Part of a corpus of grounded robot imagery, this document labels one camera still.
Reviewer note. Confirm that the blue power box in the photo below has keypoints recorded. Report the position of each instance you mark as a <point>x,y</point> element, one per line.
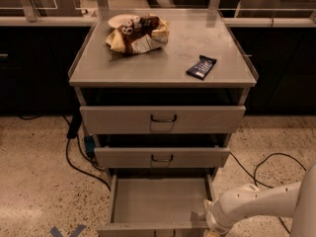
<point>89,144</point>

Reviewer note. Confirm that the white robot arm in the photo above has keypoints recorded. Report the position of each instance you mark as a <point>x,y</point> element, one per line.
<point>297,200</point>

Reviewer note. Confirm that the brown crumpled chip bag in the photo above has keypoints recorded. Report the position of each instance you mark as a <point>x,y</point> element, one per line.
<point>139,34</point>

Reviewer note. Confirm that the grey middle drawer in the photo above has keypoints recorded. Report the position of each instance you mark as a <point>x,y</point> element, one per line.
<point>167,157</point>

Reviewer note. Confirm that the grey drawer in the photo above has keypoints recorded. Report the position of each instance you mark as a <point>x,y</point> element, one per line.
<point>162,119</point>
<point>167,157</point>
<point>157,206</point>

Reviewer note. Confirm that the white plate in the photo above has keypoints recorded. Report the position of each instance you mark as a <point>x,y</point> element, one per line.
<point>121,20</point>

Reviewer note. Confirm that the grey metal drawer cabinet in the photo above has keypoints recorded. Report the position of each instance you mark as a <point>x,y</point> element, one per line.
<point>104,78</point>

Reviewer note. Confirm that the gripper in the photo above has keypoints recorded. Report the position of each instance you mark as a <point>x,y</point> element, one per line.
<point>216,218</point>

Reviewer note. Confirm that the dark blue snack bar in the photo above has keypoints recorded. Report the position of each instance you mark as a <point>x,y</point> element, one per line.
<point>202,67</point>

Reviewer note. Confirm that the grey top drawer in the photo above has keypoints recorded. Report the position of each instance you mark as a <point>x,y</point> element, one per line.
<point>162,119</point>

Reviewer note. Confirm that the grey bottom drawer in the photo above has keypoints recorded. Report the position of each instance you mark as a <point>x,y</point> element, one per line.
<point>157,206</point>

